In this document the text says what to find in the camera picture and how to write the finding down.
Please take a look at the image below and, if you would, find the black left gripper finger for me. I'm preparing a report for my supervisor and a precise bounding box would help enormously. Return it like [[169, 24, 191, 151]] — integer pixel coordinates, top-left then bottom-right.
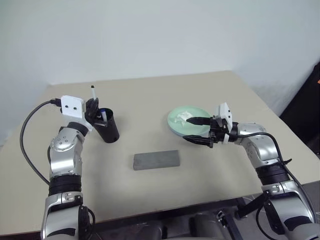
[[87, 97, 101, 112], [92, 116, 109, 127]]

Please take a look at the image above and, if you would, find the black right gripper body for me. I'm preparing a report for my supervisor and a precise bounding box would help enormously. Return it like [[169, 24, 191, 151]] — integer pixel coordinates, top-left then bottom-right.
[[208, 115, 230, 146]]

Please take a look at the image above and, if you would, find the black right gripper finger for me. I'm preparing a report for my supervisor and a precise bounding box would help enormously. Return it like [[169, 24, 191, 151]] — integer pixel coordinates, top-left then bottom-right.
[[182, 134, 214, 149], [186, 116, 212, 126]]

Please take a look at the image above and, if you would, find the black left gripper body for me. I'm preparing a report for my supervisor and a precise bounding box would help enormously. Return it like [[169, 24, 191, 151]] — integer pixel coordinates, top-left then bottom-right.
[[83, 99, 101, 124]]

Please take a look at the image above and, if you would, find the blue marker pen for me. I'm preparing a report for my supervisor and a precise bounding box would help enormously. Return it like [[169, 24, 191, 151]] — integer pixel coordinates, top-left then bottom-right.
[[96, 107, 108, 121]]

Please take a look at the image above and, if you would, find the light green plate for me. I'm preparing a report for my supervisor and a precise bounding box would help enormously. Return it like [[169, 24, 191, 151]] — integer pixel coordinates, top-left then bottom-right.
[[166, 105, 212, 136]]

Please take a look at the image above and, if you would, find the white tissue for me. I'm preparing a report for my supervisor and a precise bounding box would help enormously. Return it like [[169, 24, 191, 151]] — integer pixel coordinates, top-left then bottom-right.
[[174, 110, 194, 124]]

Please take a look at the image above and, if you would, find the black plastic cup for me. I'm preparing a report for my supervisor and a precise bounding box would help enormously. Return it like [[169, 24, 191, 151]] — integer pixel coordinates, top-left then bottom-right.
[[93, 107, 121, 144]]

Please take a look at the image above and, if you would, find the light blue plate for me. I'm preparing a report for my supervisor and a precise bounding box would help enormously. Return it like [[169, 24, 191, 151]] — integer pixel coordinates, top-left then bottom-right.
[[167, 123, 209, 138]]

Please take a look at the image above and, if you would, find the small black connector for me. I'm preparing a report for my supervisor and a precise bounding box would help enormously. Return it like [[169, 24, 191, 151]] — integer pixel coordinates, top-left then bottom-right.
[[216, 210, 228, 224]]

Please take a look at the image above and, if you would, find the black object with orange mark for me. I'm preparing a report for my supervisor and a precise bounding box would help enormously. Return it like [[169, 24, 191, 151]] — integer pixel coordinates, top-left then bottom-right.
[[278, 60, 320, 156]]

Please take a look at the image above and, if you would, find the dark rounded shape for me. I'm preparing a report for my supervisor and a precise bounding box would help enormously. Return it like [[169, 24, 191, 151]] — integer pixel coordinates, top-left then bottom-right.
[[146, 221, 169, 240]]

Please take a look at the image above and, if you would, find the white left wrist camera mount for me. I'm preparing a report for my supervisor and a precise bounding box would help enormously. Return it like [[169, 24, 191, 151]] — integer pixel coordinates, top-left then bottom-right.
[[60, 95, 95, 133]]

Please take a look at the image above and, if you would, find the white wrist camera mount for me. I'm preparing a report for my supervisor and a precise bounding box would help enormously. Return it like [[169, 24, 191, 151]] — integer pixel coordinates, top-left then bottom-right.
[[215, 101, 237, 145], [60, 95, 95, 133]]

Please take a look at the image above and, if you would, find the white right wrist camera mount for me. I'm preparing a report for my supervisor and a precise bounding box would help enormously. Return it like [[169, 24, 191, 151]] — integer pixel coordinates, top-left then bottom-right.
[[215, 101, 237, 145]]

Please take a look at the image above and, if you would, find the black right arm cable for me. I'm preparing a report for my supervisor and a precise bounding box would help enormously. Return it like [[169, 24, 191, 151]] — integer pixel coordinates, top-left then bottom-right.
[[238, 131, 320, 235]]

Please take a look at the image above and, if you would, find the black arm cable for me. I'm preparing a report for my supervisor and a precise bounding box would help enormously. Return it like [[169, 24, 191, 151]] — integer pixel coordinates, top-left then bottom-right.
[[19, 98, 63, 186], [238, 131, 320, 235]]

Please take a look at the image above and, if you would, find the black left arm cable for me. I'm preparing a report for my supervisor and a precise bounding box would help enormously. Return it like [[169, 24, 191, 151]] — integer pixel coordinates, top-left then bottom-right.
[[19, 98, 63, 186]]

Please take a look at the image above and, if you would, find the black metal bracket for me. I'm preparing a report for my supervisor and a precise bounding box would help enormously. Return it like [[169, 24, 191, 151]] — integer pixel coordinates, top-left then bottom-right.
[[235, 192, 266, 220]]

